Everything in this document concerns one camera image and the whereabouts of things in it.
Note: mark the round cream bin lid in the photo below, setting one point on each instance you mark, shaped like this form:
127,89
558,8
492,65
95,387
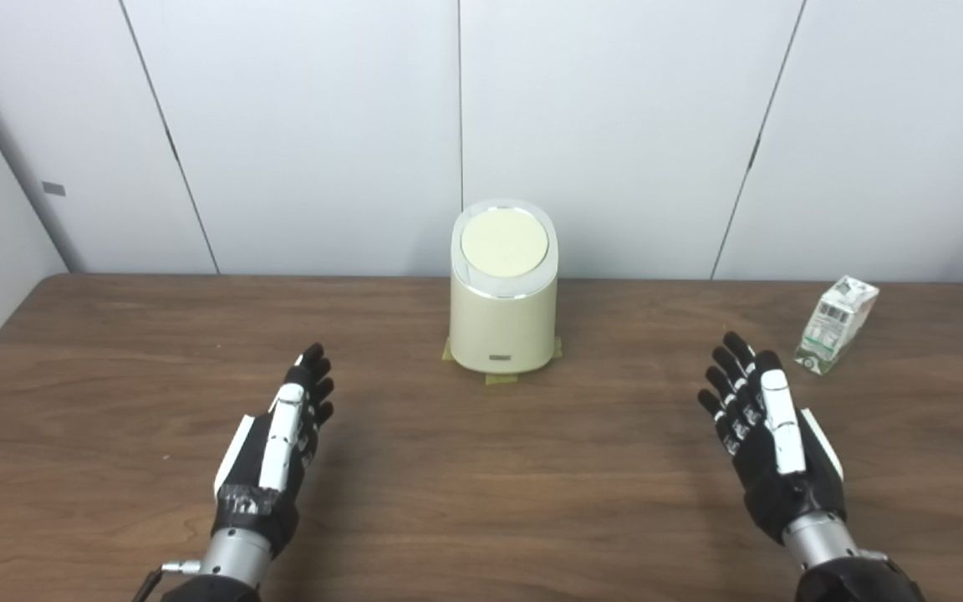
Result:
504,242

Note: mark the small gray wall label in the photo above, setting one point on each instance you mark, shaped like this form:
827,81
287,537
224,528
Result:
53,189

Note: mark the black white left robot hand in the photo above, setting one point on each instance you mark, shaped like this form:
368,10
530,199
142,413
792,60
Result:
281,435

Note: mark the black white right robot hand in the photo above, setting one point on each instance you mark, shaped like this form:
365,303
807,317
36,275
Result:
782,435

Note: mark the small green white milk carton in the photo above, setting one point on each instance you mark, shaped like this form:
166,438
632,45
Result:
834,326

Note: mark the cream-colored trash bin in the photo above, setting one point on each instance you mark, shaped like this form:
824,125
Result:
502,326

